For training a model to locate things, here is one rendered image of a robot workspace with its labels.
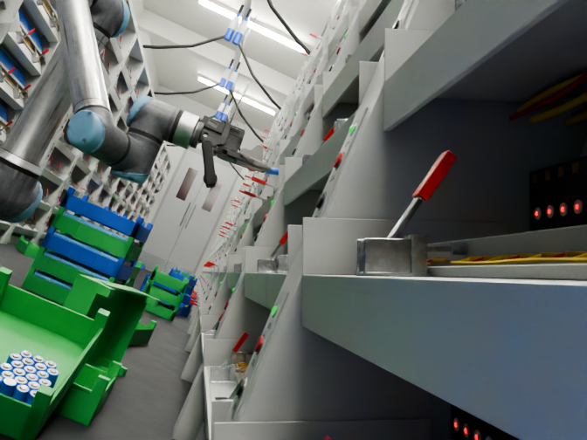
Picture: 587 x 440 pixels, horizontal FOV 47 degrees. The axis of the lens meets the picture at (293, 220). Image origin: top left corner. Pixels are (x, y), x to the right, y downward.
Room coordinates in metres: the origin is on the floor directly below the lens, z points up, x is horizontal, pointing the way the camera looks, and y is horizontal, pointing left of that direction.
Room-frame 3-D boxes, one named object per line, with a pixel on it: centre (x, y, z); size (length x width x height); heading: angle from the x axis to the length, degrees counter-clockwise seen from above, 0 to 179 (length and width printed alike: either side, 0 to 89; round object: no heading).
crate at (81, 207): (2.56, 0.65, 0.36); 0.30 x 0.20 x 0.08; 88
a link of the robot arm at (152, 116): (1.67, 0.42, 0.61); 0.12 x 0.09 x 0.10; 96
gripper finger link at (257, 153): (1.68, 0.15, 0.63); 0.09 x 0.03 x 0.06; 92
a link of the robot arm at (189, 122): (1.68, 0.34, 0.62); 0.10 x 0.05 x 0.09; 6
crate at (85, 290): (1.53, 0.29, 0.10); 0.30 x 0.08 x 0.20; 169
